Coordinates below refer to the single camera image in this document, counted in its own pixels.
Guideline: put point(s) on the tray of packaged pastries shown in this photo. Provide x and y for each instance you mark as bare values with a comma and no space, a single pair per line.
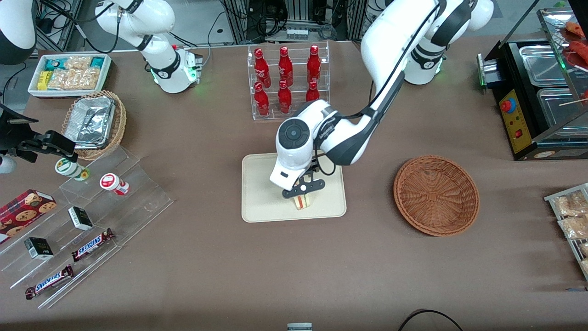
550,199

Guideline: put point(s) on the white power strip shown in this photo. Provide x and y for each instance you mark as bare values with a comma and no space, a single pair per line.
296,34

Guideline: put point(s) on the brown wicker basket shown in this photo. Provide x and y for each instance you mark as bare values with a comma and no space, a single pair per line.
436,195

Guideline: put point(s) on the grey metal bracket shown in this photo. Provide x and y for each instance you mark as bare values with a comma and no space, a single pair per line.
299,327

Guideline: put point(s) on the Snickers chocolate bar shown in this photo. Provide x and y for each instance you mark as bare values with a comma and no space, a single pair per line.
92,244
49,281

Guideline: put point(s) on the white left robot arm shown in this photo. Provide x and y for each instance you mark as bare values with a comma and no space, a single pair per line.
390,37

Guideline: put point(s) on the clear rice cracker bag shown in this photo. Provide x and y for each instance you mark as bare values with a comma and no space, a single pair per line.
78,62
73,79

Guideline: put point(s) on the small black carton box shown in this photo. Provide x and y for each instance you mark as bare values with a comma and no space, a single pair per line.
39,248
80,219

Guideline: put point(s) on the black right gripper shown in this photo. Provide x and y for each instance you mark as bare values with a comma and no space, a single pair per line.
13,138

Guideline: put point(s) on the red emergency stop button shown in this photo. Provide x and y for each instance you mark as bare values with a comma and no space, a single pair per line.
507,105

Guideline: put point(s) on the red lidded yogurt cup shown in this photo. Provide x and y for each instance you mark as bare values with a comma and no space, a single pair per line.
110,181

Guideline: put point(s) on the silver foil pack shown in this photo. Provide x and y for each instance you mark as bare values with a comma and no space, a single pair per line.
89,122

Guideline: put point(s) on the red sausage skewer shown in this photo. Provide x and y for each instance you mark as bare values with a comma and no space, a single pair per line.
576,29
579,48

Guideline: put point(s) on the triangular layered sandwich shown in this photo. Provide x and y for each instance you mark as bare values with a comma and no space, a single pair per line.
302,202

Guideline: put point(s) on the teal snack pack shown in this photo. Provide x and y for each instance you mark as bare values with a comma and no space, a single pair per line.
54,63
97,62

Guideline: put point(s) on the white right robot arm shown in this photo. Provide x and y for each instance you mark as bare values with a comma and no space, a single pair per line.
170,73

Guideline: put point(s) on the steel food pan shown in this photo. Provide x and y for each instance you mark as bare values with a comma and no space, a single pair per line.
542,64
560,108

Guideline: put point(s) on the black food warmer appliance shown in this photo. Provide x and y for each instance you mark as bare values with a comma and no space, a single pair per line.
505,59

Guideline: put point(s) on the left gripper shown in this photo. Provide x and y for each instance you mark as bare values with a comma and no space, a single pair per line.
313,166

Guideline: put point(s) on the clear nut snack bag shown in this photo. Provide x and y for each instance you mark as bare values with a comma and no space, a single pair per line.
585,266
574,227
572,204
584,249

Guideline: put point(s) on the red tartan cookie box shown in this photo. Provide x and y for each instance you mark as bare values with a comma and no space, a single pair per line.
23,211

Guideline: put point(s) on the yellow snack pack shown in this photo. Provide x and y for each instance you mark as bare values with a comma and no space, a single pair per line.
42,80

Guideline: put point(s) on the cream plastic tray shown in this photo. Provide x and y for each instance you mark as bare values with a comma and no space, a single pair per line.
262,193

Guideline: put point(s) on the grey arm base connector box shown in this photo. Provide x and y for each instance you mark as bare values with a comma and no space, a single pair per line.
193,64

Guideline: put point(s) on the green sunflower lidded cup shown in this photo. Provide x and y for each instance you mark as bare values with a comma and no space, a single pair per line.
69,168

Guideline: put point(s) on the light wicker basket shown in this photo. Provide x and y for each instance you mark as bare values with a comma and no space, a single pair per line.
120,124

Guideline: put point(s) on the red cola bottle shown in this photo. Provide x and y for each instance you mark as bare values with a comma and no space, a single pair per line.
285,99
262,101
285,66
313,64
313,93
262,69

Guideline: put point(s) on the clear acrylic tiered shelf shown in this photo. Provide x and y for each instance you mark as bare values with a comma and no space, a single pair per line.
142,202

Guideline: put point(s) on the clear acrylic bottle rack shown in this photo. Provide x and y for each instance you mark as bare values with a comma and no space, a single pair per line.
274,116

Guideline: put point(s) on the white snack bin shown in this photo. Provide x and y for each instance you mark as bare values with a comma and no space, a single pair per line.
106,76

